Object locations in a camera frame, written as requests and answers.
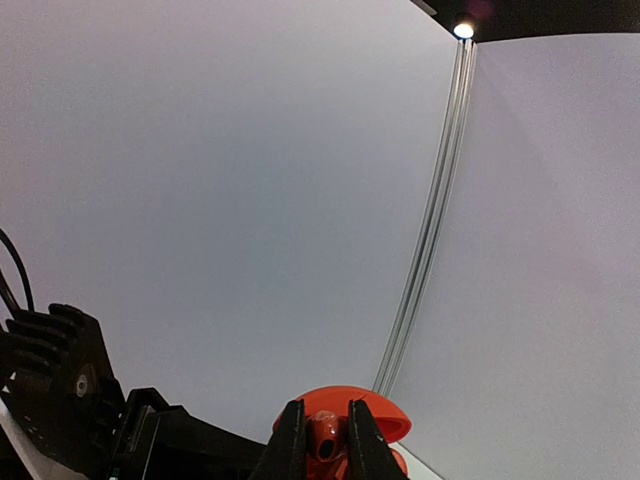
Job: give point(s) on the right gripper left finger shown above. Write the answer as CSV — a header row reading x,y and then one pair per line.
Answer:
x,y
284,457

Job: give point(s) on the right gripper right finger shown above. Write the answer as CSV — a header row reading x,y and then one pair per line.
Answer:
x,y
369,455

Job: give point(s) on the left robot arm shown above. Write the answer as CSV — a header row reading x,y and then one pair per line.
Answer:
x,y
26,448

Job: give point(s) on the red charging case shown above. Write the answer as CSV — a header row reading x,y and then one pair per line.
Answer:
x,y
335,399

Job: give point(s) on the red earbud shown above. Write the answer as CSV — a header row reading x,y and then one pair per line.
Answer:
x,y
326,436

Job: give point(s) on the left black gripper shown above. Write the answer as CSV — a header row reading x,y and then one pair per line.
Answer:
x,y
157,440

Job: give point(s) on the left aluminium frame post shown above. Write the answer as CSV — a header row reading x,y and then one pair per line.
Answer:
x,y
433,218

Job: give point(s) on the round ceiling lamp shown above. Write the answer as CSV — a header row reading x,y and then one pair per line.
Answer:
x,y
464,28

